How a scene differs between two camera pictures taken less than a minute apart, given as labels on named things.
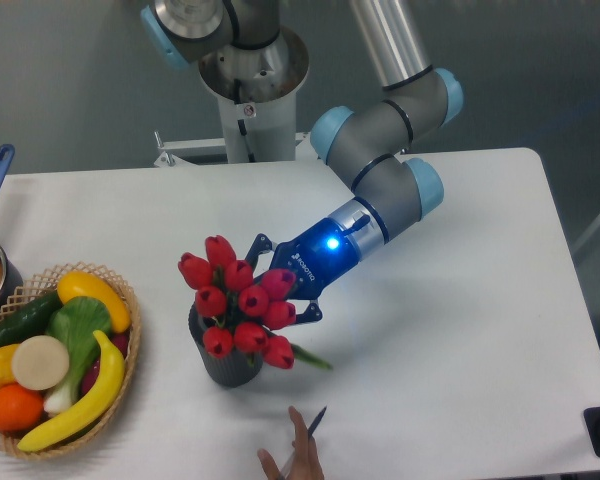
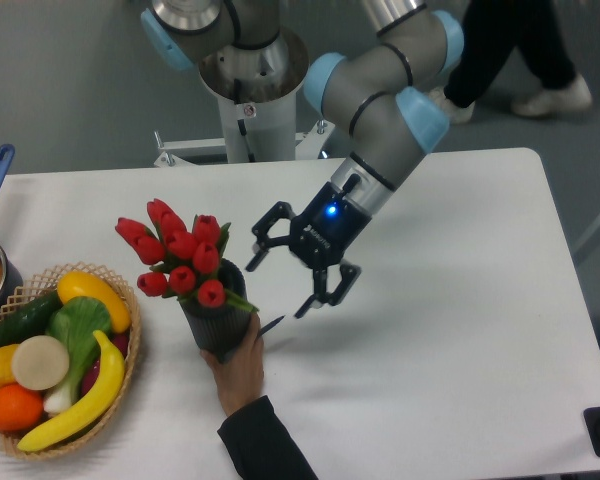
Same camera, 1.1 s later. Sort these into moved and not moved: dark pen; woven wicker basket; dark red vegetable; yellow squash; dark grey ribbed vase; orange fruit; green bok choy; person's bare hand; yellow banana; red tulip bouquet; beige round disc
Moved: red tulip bouquet; person's bare hand; dark grey ribbed vase; dark pen
Not moved: woven wicker basket; dark red vegetable; yellow banana; beige round disc; green bok choy; orange fruit; yellow squash
